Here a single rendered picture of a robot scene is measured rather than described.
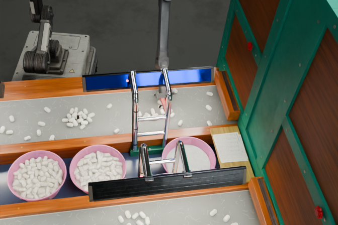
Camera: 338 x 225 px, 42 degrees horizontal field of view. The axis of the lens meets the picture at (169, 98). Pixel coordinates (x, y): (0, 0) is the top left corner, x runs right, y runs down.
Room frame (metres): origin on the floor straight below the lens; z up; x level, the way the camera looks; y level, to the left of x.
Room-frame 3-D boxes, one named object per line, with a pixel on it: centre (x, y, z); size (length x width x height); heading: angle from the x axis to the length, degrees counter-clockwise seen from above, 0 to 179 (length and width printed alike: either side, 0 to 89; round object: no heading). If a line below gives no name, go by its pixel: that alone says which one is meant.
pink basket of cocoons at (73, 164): (1.10, 0.30, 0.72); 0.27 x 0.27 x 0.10
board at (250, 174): (1.26, -0.34, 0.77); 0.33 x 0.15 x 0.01; 14
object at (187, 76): (1.44, 0.10, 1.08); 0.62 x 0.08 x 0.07; 104
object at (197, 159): (1.21, -0.13, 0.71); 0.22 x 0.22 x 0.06
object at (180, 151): (0.97, -0.01, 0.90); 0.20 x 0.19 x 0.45; 104
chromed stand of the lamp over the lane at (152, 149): (1.36, 0.09, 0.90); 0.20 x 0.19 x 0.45; 104
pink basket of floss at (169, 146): (1.21, -0.13, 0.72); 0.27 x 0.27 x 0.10
